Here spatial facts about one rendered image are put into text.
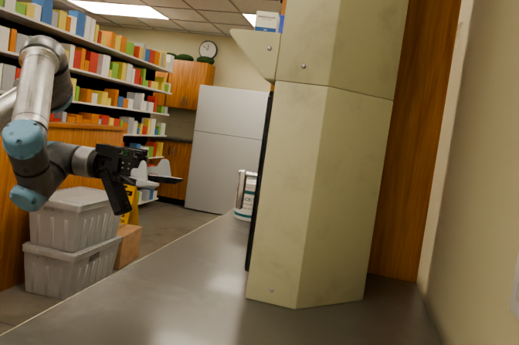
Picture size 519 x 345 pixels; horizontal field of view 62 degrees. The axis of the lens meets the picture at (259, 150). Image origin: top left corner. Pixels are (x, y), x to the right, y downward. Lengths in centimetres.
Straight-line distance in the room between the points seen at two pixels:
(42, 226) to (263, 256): 242
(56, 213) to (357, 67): 250
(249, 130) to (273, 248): 506
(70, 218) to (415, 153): 233
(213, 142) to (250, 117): 64
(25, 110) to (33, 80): 11
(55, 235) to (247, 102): 355
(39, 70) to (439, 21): 105
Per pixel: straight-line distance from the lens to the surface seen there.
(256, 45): 94
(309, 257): 94
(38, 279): 332
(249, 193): 167
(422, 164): 127
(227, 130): 604
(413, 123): 127
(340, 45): 92
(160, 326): 83
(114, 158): 106
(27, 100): 111
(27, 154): 101
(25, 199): 109
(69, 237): 311
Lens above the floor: 131
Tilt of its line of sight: 3 degrees down
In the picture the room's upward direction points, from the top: 8 degrees clockwise
